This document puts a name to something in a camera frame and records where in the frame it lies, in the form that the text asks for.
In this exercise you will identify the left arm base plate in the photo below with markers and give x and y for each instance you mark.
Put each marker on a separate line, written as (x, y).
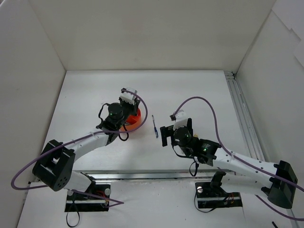
(84, 203)

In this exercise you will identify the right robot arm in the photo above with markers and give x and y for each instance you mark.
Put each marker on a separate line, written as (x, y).
(278, 180)

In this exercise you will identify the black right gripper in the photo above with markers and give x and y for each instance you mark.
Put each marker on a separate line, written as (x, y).
(167, 131)

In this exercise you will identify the blue gel pen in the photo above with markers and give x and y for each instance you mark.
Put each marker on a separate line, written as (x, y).
(154, 126)

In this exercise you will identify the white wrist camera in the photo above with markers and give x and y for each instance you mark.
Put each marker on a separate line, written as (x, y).
(180, 119)
(128, 95)

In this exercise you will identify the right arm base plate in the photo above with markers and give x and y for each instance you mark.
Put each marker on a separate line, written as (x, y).
(210, 196)

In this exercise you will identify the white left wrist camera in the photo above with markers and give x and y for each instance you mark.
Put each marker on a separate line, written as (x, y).
(128, 95)

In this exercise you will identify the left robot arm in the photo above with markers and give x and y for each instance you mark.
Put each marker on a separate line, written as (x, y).
(56, 168)

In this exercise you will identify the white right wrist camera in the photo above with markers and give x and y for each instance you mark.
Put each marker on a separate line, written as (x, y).
(180, 119)

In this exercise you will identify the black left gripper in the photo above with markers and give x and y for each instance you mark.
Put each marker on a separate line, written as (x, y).
(134, 107)

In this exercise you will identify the orange round divided organizer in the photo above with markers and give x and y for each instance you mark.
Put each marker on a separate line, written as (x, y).
(132, 122)

